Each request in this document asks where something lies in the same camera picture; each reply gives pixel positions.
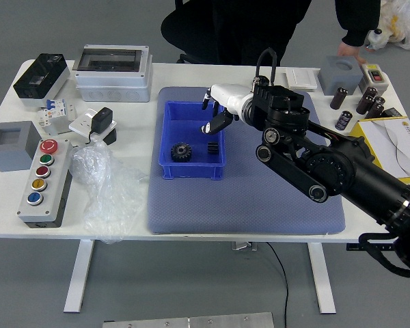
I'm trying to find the white bottle black cap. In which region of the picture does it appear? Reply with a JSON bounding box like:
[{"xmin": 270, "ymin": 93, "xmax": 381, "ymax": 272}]
[{"xmin": 366, "ymin": 29, "xmax": 390, "ymax": 52}]

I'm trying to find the small black box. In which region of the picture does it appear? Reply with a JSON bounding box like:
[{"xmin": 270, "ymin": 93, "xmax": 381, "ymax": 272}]
[{"xmin": 103, "ymin": 128, "xmax": 118, "ymax": 146}]

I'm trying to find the black capacitor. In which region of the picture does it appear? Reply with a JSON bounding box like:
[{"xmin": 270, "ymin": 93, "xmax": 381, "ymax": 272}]
[{"xmin": 336, "ymin": 109, "xmax": 353, "ymax": 131}]

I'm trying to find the clear plastic bag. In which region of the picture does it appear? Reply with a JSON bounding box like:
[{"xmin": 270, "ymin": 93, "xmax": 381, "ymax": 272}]
[{"xmin": 69, "ymin": 141, "xmax": 150, "ymax": 245}]

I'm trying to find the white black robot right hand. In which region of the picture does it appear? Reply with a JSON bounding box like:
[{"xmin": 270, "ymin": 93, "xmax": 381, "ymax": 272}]
[{"xmin": 200, "ymin": 83, "xmax": 254, "ymax": 136}]

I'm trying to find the white wall switch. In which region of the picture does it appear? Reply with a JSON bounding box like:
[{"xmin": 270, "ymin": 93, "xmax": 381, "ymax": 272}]
[{"xmin": 282, "ymin": 67, "xmax": 319, "ymax": 91}]

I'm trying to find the grey block round hole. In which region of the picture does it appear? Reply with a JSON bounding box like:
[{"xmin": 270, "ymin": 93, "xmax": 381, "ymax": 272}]
[{"xmin": 318, "ymin": 55, "xmax": 360, "ymax": 96}]

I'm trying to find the white table leg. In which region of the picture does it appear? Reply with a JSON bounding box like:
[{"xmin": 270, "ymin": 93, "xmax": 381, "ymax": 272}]
[
  {"xmin": 307, "ymin": 241, "xmax": 338, "ymax": 314},
  {"xmin": 64, "ymin": 238, "xmax": 96, "ymax": 314}
]

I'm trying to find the black power adapter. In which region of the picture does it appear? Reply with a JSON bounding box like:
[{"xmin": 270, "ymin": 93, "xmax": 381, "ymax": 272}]
[{"xmin": 87, "ymin": 107, "xmax": 114, "ymax": 144}]

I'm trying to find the grey push button station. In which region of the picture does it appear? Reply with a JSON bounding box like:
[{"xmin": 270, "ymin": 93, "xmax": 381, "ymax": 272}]
[{"xmin": 16, "ymin": 138, "xmax": 74, "ymax": 229}]

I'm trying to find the white yellow plastic bag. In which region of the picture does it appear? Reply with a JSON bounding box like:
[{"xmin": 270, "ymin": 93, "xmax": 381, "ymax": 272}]
[{"xmin": 377, "ymin": 0, "xmax": 410, "ymax": 51}]

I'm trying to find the grey-blue mat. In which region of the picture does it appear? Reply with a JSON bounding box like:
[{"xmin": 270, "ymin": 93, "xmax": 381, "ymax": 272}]
[{"xmin": 146, "ymin": 85, "xmax": 346, "ymax": 235}]

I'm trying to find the black and white enclosure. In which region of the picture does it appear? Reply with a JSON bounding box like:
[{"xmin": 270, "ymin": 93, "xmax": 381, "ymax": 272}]
[{"xmin": 12, "ymin": 53, "xmax": 71, "ymax": 107}]

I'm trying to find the black floor cable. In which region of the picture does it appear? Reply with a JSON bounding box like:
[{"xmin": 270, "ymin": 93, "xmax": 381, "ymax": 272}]
[{"xmin": 266, "ymin": 241, "xmax": 290, "ymax": 328}]

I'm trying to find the grey block square hole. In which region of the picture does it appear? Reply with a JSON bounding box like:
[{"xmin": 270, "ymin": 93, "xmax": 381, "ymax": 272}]
[{"xmin": 0, "ymin": 121, "xmax": 42, "ymax": 173}]

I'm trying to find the person's torso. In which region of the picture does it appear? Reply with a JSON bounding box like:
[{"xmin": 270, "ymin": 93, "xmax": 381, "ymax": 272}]
[{"xmin": 211, "ymin": 0, "xmax": 315, "ymax": 68}]

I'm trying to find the black table control panel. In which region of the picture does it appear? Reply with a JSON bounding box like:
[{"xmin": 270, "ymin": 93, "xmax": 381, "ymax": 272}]
[{"xmin": 345, "ymin": 243, "xmax": 397, "ymax": 251}]

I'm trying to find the blue plastic box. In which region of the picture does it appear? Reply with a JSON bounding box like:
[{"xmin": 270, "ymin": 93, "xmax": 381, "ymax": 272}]
[{"xmin": 156, "ymin": 101, "xmax": 226, "ymax": 181}]

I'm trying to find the big black gear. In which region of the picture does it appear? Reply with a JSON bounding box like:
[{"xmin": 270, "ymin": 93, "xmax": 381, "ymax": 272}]
[{"xmin": 171, "ymin": 141, "xmax": 194, "ymax": 164}]

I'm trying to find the grey switch box red button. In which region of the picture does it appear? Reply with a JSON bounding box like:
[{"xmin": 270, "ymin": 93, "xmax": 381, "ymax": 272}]
[{"xmin": 358, "ymin": 63, "xmax": 391, "ymax": 96}]

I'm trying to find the white blue circuit breaker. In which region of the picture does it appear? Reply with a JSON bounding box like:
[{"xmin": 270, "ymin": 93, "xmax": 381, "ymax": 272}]
[{"xmin": 37, "ymin": 98, "xmax": 78, "ymax": 136}]

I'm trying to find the metal bracket under table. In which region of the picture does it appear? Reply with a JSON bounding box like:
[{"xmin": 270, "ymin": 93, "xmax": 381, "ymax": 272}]
[{"xmin": 231, "ymin": 241, "xmax": 259, "ymax": 252}]

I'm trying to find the grey metal plate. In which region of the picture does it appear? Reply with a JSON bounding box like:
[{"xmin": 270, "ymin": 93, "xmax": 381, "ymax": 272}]
[{"xmin": 102, "ymin": 312, "xmax": 275, "ymax": 328}]

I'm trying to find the small black flat module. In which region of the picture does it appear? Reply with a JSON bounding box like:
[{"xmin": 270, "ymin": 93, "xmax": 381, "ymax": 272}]
[{"xmin": 382, "ymin": 107, "xmax": 406, "ymax": 120}]

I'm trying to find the grey distribution box clear lid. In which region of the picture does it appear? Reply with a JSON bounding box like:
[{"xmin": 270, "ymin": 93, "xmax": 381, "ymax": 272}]
[{"xmin": 74, "ymin": 44, "xmax": 154, "ymax": 103}]

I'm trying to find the white power socket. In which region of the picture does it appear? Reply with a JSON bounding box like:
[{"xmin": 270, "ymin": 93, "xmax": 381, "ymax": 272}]
[{"xmin": 68, "ymin": 108, "xmax": 118, "ymax": 141}]

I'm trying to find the person's left hand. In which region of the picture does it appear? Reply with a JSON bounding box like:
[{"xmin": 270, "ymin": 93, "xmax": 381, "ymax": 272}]
[{"xmin": 337, "ymin": 42, "xmax": 368, "ymax": 66}]

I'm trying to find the black office chair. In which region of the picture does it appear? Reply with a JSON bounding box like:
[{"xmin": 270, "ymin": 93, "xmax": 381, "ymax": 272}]
[{"xmin": 160, "ymin": 0, "xmax": 216, "ymax": 65}]

